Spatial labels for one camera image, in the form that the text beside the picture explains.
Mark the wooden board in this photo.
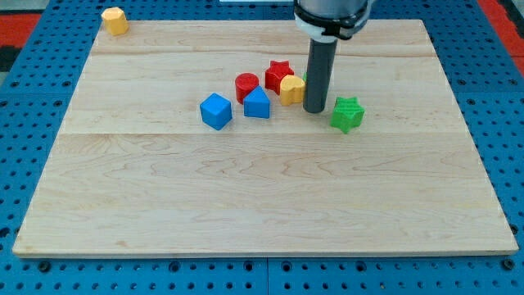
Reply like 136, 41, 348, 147
12, 20, 518, 258

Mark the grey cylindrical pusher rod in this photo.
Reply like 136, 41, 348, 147
303, 39, 337, 113

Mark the yellow hexagon block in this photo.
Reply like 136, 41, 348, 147
102, 7, 129, 36

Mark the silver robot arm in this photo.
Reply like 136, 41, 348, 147
294, 0, 374, 113

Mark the blue cube block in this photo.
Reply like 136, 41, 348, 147
200, 93, 233, 130

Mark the red star block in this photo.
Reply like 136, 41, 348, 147
264, 61, 295, 95

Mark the yellow heart block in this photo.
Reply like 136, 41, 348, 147
280, 75, 305, 106

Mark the blue triangle block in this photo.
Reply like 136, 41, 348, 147
243, 86, 270, 119

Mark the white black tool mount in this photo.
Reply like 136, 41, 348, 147
294, 5, 372, 43

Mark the red cylinder block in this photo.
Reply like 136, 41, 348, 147
234, 73, 260, 104

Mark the green star block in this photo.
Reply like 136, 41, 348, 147
330, 97, 365, 134

